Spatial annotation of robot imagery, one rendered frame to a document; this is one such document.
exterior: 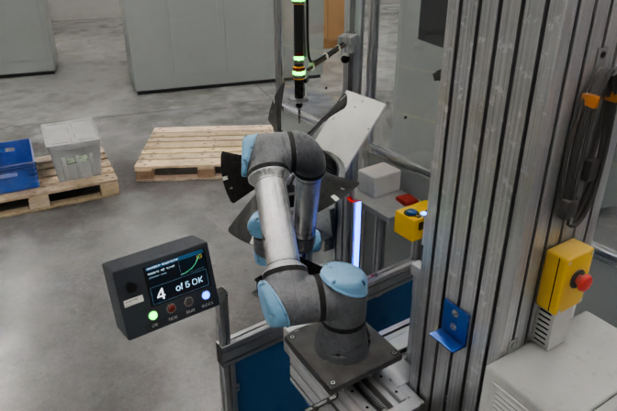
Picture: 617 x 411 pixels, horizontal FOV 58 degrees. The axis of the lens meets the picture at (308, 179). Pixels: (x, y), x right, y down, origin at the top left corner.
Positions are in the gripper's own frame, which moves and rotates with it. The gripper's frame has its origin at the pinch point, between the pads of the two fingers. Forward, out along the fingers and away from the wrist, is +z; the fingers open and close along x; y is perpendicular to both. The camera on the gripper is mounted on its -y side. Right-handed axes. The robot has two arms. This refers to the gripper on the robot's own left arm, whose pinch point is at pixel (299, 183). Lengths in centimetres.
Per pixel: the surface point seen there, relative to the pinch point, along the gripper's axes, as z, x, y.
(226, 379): -55, 44, 11
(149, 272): -72, -6, 16
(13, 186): 123, 70, 284
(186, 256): -64, -6, 10
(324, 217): 11.6, 20.2, -4.1
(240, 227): -4.0, 17.9, 25.1
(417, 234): 5.7, 21.5, -41.0
